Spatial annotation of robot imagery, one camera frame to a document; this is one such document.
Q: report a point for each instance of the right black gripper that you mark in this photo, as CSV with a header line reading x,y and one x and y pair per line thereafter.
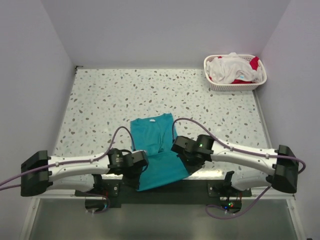
x,y
191,169

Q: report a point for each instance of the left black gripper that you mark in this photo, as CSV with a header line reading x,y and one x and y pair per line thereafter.
x,y
134,182

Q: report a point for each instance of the teal t-shirt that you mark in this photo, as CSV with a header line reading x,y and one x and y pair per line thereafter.
x,y
155,136

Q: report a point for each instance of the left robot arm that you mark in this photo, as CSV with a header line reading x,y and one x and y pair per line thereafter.
x,y
41,172

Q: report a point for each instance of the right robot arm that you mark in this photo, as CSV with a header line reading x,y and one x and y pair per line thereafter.
x,y
276,168

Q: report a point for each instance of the white laundry basket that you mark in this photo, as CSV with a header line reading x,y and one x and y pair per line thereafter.
x,y
239,83

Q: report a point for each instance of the white t-shirt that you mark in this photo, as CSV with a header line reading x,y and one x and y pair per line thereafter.
x,y
230,68

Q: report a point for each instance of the red t-shirt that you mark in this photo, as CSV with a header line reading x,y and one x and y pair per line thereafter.
x,y
253,63

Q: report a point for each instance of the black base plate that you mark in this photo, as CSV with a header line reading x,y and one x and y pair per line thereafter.
x,y
183,192

